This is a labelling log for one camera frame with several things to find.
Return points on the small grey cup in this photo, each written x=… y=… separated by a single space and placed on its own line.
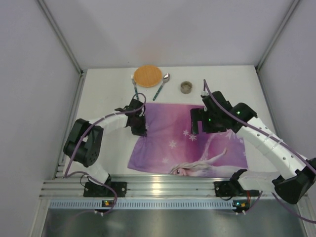
x=186 y=87

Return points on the round wooden plate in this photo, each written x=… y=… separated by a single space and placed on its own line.
x=148 y=76

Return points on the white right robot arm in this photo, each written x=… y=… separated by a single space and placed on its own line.
x=295 y=174

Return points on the purple Frozen placemat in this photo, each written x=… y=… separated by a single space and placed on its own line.
x=171 y=148

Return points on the aluminium frame post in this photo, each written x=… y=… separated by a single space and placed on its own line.
x=294 y=4
x=59 y=34

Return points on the spoon with teal handle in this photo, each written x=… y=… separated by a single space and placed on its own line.
x=165 y=79

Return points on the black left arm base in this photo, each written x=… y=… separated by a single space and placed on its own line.
x=92 y=190

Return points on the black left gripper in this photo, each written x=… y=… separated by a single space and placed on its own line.
x=138 y=126

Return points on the fork with teal handle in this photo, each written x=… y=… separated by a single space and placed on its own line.
x=135 y=87

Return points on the white slotted cable duct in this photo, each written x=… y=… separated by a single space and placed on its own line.
x=145 y=204

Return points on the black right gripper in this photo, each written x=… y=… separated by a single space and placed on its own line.
x=197 y=118

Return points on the right aluminium frame post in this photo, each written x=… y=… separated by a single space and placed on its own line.
x=294 y=4

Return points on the left aluminium frame post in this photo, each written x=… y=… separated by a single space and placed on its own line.
x=59 y=34

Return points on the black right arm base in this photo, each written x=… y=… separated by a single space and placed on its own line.
x=227 y=190

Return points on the aluminium mounting rail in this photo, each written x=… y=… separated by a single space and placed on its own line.
x=138 y=186

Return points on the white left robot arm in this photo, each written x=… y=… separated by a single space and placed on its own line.
x=83 y=144

